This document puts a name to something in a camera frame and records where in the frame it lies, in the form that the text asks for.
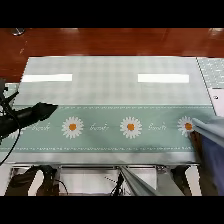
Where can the grey blue garment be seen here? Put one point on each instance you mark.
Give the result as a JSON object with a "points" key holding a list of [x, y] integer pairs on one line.
{"points": [[213, 160]]}

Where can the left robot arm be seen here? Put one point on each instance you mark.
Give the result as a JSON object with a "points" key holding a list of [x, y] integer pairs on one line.
{"points": [[16, 121]]}

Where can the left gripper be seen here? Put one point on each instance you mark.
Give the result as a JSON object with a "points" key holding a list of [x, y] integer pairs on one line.
{"points": [[41, 111]]}

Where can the silver frame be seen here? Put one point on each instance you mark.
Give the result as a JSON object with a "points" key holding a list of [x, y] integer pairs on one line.
{"points": [[140, 186]]}

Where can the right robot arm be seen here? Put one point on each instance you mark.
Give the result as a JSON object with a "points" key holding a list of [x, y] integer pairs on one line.
{"points": [[181, 180]]}

